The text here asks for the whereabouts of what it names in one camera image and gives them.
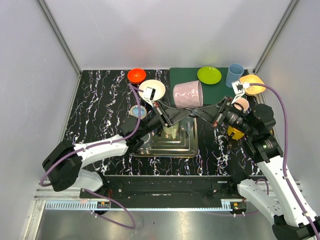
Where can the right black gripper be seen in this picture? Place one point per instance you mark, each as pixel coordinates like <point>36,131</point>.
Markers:
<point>213,114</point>

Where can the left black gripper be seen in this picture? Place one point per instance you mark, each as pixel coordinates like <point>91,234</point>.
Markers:
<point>161,114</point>

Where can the grey-blue ceramic mug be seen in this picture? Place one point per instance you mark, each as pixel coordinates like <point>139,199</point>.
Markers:
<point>186,124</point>

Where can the light green mug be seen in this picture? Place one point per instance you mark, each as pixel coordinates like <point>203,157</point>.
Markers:
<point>172,130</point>

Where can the translucent purple cup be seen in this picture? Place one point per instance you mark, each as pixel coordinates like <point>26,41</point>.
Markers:
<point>188,95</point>

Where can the small yellow bowl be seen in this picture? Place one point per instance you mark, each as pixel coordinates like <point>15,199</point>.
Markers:
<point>234,133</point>

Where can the blue mug yellow inside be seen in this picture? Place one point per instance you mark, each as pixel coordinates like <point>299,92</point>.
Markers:
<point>136,112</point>

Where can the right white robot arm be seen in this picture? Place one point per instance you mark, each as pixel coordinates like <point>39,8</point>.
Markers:
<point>289,214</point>

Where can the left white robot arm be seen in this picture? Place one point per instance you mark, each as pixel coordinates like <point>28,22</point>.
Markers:
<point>64,166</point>

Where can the pink mug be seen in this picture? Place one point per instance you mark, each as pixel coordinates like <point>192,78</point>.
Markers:
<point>241,104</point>

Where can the dark green mat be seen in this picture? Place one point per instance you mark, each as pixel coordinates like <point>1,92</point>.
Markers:
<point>212,93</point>

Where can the white ceramic bowl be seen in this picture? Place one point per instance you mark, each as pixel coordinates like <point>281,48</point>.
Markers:
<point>156,84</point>

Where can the silver metal tray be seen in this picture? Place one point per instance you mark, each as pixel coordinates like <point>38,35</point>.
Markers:
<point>159,144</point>

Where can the lime green plate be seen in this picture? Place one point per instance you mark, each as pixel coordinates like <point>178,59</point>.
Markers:
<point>209,75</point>

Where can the yellow square dish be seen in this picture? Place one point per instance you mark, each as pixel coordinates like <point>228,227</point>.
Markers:
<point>255,89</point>

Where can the light blue tumbler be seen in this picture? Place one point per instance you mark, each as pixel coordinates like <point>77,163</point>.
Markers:
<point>234,73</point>

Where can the orange red bowl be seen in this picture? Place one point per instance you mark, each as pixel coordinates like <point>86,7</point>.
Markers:
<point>136,75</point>

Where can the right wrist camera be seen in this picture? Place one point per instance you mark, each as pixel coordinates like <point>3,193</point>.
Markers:
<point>239,89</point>

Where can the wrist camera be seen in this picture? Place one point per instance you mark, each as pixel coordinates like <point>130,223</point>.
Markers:
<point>239,89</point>
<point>149,95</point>

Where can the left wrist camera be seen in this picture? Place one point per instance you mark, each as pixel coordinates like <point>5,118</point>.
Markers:
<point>149,95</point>

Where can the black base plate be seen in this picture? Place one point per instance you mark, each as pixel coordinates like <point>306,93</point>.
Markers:
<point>170,192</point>

